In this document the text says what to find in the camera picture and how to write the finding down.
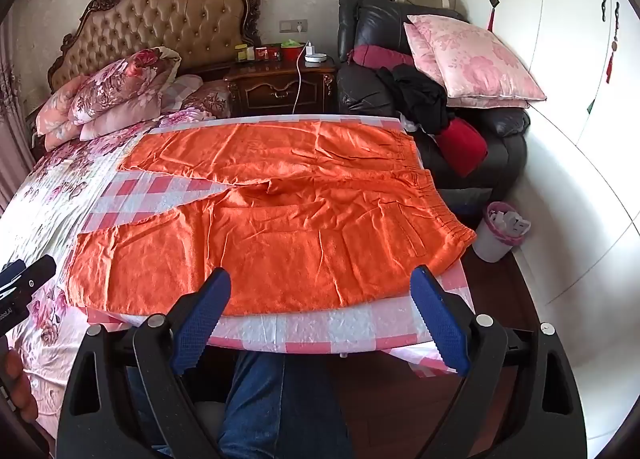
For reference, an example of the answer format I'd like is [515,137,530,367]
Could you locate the white charger with cable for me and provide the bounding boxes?
[292,41,317,112]

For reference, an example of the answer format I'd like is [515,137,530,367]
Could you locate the black clothing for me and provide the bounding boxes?
[376,64,456,135]

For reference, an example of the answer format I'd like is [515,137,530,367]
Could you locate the dark floral pillow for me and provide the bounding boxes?
[179,80,234,120]

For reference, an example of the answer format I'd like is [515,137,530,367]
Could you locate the floral bed sheet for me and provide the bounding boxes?
[0,108,211,440]

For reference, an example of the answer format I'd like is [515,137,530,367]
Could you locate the pink floral folded quilt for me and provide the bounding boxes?
[36,76,101,151]

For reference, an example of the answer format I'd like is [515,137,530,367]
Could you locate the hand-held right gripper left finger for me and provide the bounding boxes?
[56,266,233,459]

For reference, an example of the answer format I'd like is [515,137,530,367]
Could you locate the white trash bin pink liner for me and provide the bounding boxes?
[472,202,532,263]

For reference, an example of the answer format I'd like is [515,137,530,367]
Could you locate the dark wooden nightstand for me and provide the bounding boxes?
[223,58,337,117]

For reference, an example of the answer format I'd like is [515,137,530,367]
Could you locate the large pink floral pillow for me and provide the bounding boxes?
[406,14,547,102]
[402,22,532,110]

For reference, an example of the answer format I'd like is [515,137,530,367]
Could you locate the black leather armchair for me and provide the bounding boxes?
[336,0,531,190]

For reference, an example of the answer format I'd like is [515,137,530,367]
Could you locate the white wardrobe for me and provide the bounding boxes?
[457,0,640,440]

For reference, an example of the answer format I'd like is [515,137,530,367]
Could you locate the pink white checkered cloth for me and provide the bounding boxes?
[80,114,476,380]

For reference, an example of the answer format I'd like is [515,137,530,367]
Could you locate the pale pink pillow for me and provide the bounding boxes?
[80,74,203,141]

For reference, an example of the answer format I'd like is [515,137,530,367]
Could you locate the orange pants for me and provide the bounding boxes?
[66,120,477,317]

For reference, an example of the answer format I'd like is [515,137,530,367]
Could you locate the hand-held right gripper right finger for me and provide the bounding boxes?
[409,264,587,459]

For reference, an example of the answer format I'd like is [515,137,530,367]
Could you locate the person's left hand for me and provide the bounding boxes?
[1,347,39,424]

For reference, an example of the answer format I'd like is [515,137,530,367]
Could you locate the maroon cushion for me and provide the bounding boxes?
[348,45,416,71]

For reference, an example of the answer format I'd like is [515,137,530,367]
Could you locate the mauve floral curtain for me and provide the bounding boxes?
[0,14,37,210]

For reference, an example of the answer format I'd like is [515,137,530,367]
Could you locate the carved tufted headboard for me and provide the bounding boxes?
[47,0,263,95]

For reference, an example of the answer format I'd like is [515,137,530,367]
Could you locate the red floral folded quilt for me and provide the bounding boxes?
[70,46,183,125]

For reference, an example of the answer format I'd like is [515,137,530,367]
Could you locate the person's legs in jeans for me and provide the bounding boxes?
[125,351,351,459]

